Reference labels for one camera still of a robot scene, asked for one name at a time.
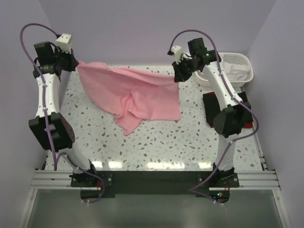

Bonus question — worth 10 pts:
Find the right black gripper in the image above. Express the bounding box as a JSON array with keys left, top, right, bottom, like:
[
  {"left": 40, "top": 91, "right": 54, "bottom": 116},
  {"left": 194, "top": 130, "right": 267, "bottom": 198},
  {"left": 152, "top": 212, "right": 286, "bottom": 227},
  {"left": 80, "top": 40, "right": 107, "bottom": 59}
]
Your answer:
[{"left": 171, "top": 57, "right": 198, "bottom": 83}]

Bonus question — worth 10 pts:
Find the pink t shirt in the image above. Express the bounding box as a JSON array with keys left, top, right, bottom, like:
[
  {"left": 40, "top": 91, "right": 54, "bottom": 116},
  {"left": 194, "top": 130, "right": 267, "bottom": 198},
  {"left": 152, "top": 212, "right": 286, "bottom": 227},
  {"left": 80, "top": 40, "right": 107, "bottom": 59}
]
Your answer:
[{"left": 77, "top": 61, "right": 180, "bottom": 135}]

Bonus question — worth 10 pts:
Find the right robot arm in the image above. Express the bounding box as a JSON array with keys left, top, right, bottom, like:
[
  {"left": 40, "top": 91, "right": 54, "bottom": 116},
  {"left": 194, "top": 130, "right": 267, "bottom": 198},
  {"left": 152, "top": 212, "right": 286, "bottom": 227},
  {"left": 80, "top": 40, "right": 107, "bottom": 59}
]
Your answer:
[{"left": 168, "top": 38, "right": 251, "bottom": 187}]

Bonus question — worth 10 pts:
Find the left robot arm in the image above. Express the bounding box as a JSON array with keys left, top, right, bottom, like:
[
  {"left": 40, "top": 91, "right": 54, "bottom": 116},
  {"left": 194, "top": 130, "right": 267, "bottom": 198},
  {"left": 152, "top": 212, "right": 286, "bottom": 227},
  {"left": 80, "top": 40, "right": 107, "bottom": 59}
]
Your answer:
[{"left": 28, "top": 41, "right": 102, "bottom": 187}]

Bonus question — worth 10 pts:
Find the black folded t shirt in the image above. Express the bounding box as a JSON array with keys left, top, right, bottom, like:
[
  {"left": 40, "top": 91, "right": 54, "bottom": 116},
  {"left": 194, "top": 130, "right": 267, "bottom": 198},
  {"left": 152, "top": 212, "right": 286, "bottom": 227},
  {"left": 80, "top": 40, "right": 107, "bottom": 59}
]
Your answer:
[{"left": 202, "top": 91, "right": 252, "bottom": 128}]

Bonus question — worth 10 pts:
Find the white t shirt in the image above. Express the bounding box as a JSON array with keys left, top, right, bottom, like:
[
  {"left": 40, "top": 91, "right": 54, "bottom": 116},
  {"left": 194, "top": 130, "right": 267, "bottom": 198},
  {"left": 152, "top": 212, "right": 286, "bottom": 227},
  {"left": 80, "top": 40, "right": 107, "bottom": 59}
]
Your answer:
[{"left": 223, "top": 62, "right": 251, "bottom": 82}]

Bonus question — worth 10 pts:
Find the white laundry basket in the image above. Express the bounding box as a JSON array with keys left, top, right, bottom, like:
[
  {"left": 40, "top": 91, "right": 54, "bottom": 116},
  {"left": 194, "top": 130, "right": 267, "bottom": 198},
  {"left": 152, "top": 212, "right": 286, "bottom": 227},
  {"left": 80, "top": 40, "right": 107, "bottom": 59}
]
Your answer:
[{"left": 195, "top": 52, "right": 255, "bottom": 87}]

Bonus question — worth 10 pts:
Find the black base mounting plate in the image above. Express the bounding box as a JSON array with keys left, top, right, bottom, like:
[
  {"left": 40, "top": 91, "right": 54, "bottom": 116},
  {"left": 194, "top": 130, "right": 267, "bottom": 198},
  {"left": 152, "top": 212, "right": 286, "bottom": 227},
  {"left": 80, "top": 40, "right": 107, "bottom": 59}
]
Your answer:
[{"left": 69, "top": 171, "right": 240, "bottom": 203}]

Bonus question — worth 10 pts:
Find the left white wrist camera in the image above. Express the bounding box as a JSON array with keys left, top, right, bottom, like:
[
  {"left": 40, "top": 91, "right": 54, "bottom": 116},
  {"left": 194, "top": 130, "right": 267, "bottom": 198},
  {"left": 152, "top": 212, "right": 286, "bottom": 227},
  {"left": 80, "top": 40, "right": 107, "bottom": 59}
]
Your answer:
[{"left": 54, "top": 33, "right": 73, "bottom": 54}]

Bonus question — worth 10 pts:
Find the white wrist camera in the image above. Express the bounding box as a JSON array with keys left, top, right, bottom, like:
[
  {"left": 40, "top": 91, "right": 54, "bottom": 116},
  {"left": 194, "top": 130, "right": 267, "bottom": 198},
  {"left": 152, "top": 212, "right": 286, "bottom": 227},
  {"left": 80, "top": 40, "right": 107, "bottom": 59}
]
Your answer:
[
  {"left": 171, "top": 46, "right": 183, "bottom": 64},
  {"left": 54, "top": 33, "right": 73, "bottom": 54}
]

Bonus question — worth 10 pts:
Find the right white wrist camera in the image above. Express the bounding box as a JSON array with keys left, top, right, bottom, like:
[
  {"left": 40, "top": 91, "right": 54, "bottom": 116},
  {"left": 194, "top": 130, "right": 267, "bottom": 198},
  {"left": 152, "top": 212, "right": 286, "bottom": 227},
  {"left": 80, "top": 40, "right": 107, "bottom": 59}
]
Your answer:
[{"left": 171, "top": 46, "right": 183, "bottom": 64}]

